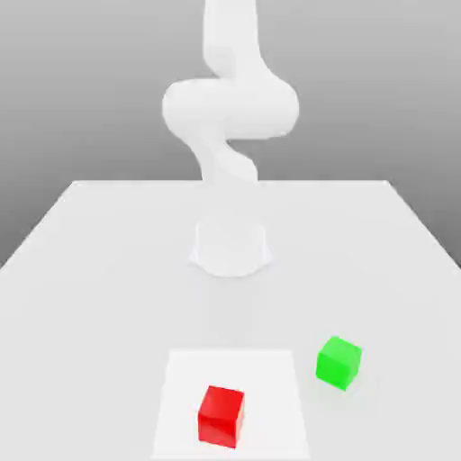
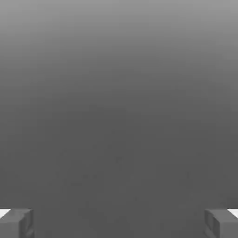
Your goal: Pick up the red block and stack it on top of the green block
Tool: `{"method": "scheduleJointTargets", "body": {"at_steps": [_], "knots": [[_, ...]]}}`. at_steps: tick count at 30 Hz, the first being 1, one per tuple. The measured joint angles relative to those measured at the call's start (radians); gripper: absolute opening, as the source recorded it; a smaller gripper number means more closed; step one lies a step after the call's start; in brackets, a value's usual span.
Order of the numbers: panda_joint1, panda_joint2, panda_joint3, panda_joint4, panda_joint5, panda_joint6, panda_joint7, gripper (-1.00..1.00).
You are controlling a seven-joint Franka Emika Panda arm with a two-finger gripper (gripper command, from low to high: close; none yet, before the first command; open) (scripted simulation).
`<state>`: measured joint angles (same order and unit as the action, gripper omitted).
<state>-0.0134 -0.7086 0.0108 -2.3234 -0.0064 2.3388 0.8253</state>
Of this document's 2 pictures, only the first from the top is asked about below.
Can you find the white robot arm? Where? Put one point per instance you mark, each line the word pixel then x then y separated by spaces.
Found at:
pixel 230 108

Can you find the small red cube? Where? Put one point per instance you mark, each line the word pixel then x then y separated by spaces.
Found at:
pixel 220 417

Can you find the small green cube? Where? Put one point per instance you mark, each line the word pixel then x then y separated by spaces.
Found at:
pixel 338 363

